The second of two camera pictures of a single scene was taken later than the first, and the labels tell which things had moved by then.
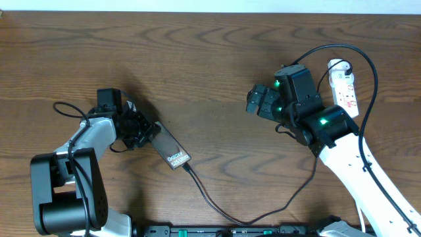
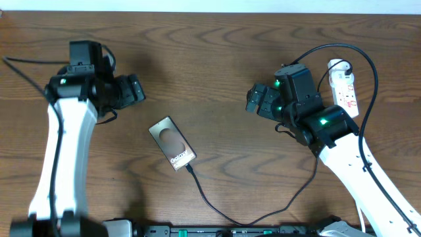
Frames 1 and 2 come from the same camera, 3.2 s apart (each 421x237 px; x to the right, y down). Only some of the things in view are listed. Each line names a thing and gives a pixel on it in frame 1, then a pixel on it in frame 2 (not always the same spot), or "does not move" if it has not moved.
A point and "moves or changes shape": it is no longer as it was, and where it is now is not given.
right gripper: (254, 96) does not move
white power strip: (341, 78) does not move
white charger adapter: (337, 73) does not move
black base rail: (233, 231) does not move
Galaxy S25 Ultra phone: (169, 147) moves or changes shape
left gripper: (145, 127) to (131, 94)
